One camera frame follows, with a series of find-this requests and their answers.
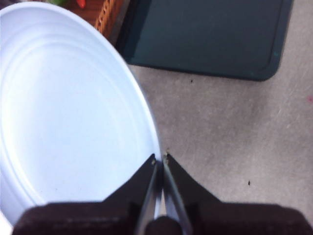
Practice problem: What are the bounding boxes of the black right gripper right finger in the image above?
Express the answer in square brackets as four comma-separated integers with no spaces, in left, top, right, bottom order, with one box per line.
[162,153,313,235]

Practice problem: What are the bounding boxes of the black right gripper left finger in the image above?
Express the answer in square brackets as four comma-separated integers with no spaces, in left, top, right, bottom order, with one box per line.
[12,153,159,235]

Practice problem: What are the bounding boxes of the blue round plate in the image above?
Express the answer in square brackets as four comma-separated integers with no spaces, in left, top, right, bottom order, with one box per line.
[0,1,164,235]

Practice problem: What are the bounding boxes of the black rectangular tray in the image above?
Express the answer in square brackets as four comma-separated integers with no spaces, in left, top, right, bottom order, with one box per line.
[116,0,294,82]

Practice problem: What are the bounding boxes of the brown woven wicker basket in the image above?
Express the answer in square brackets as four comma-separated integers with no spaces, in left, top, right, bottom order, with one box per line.
[66,0,125,46]

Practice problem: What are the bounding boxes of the orange carrot with green leaves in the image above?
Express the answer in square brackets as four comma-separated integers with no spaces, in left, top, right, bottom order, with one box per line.
[48,0,87,8]

